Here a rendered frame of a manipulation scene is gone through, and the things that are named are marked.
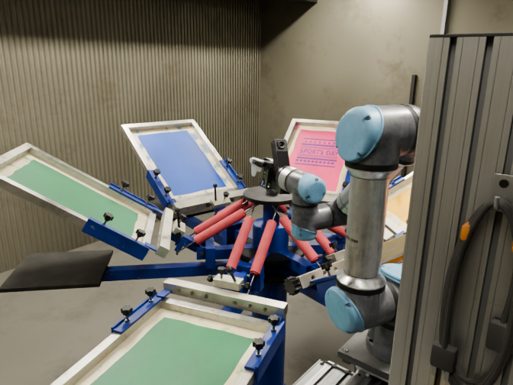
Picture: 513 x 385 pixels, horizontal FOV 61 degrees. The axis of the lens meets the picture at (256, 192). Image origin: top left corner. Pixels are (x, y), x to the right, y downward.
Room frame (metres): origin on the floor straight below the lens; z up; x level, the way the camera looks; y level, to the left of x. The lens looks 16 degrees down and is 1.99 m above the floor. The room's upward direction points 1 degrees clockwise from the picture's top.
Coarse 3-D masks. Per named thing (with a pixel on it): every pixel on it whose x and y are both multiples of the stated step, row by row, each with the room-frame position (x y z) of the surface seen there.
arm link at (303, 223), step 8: (296, 208) 1.17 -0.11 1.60; (304, 208) 1.16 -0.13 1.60; (312, 208) 1.16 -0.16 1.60; (320, 208) 1.20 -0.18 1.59; (328, 208) 1.21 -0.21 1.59; (296, 216) 1.17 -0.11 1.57; (304, 216) 1.16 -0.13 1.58; (312, 216) 1.16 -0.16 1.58; (320, 216) 1.18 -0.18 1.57; (328, 216) 1.19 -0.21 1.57; (296, 224) 1.16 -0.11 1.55; (304, 224) 1.16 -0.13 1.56; (312, 224) 1.16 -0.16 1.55; (320, 224) 1.17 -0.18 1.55; (328, 224) 1.19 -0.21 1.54; (296, 232) 1.16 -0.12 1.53; (304, 232) 1.16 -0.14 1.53; (312, 232) 1.16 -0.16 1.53; (304, 240) 1.16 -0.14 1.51
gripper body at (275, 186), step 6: (264, 162) 1.35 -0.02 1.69; (270, 162) 1.35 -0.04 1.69; (264, 168) 1.34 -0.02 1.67; (270, 168) 1.32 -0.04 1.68; (282, 168) 1.27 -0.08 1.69; (264, 174) 1.36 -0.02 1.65; (270, 174) 1.32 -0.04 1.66; (276, 174) 1.27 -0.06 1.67; (264, 180) 1.33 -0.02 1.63; (270, 180) 1.32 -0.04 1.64; (276, 180) 1.27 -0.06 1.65; (264, 186) 1.33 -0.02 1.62; (270, 186) 1.32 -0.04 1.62; (276, 186) 1.29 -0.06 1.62; (282, 192) 1.28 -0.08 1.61; (288, 192) 1.28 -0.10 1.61
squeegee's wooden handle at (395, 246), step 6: (390, 240) 1.66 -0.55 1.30; (396, 240) 1.67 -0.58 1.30; (402, 240) 1.69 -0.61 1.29; (384, 246) 1.62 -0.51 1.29; (390, 246) 1.63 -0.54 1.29; (396, 246) 1.65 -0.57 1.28; (402, 246) 1.67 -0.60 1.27; (384, 252) 1.60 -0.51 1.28; (390, 252) 1.61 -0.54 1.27; (396, 252) 1.63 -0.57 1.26; (384, 258) 1.58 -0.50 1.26
